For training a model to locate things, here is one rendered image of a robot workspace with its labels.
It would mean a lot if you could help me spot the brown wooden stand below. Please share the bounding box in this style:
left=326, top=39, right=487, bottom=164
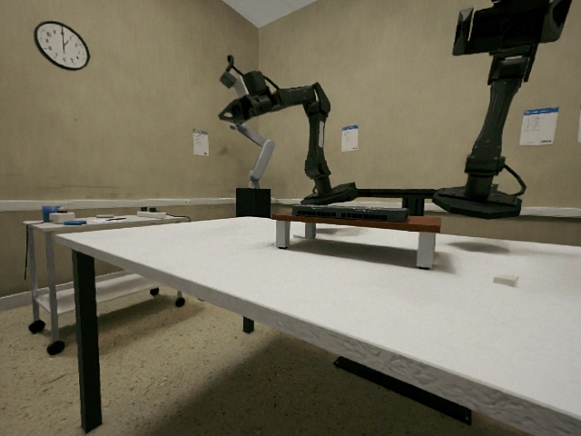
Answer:
left=271, top=213, right=441, bottom=270

